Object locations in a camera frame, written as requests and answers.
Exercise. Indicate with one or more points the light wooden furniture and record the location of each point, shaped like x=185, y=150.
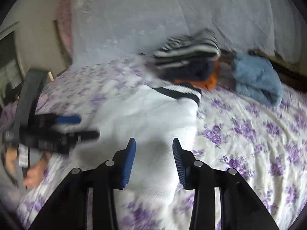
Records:
x=51, y=75

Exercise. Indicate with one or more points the black and white striped garment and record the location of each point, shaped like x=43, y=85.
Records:
x=189, y=48

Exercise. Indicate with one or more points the person's left forearm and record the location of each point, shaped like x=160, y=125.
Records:
x=9, y=184

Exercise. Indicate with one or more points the white framed glass door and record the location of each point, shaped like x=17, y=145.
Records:
x=9, y=60

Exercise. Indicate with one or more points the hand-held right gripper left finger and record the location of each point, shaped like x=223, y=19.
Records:
x=128, y=163

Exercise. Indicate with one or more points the white lace bed cover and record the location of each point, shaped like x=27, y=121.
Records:
x=168, y=9

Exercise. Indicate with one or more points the blue fleece garment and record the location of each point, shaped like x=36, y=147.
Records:
x=256, y=76

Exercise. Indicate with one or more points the dark navy folded garment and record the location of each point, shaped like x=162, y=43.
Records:
x=191, y=71

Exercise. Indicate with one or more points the pink floral pillow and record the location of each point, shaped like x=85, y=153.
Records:
x=64, y=24

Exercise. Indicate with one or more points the orange garment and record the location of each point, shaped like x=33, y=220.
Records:
x=211, y=81

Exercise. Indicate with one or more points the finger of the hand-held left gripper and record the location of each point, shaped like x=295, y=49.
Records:
x=68, y=120
x=86, y=136

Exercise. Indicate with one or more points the purple floral bedsheet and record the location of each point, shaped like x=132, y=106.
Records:
x=251, y=143

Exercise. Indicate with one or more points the white sweater with black trim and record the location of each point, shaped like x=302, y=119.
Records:
x=153, y=119

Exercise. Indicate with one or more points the person's left hand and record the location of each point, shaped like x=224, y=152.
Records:
x=34, y=175

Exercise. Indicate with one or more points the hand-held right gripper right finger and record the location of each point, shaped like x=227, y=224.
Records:
x=178, y=163

